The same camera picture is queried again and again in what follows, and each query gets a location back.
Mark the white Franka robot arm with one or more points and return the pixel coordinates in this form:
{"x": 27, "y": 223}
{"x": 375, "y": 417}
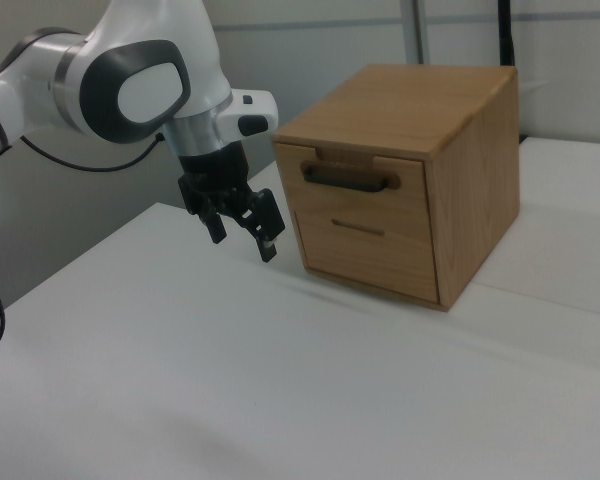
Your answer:
{"x": 145, "y": 95}

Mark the grey partition post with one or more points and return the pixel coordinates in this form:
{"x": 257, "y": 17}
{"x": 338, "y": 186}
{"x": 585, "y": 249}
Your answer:
{"x": 416, "y": 30}

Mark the wooden two-drawer cabinet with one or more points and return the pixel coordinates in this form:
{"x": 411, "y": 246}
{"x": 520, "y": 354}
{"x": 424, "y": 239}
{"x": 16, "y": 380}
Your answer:
{"x": 405, "y": 105}

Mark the wooden drawer with slot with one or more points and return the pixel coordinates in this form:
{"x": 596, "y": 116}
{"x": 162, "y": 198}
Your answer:
{"x": 375, "y": 265}

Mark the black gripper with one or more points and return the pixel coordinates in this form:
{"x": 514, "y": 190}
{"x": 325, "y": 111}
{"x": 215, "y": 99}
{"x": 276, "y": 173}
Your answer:
{"x": 215, "y": 167}

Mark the black pole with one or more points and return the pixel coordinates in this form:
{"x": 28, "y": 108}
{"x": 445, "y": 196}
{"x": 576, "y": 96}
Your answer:
{"x": 506, "y": 35}

